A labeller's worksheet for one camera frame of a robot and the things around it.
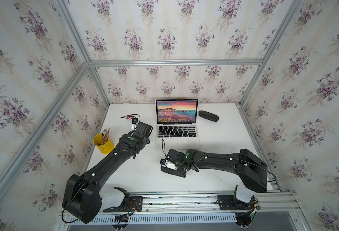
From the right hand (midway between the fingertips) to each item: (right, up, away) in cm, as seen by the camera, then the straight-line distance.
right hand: (178, 167), depth 84 cm
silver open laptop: (0, +22, +21) cm, 30 cm away
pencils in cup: (-43, +19, 0) cm, 47 cm away
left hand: (-24, +18, -1) cm, 30 cm away
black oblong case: (+24, +31, +24) cm, 46 cm away
